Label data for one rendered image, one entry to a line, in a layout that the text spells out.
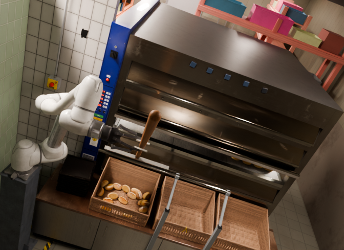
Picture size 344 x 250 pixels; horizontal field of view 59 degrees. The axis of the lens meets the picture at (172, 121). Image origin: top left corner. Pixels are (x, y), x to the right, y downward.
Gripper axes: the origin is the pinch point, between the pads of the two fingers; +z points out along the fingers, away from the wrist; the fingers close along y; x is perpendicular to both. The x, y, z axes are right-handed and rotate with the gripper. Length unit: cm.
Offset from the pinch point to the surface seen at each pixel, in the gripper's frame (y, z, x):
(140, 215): 47, 21, -137
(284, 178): -31, 149, -144
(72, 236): 88, -31, -165
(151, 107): -47, -2, -121
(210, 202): 16, 89, -167
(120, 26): -92, -47, -79
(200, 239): 52, 85, -148
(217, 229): 36, 87, -114
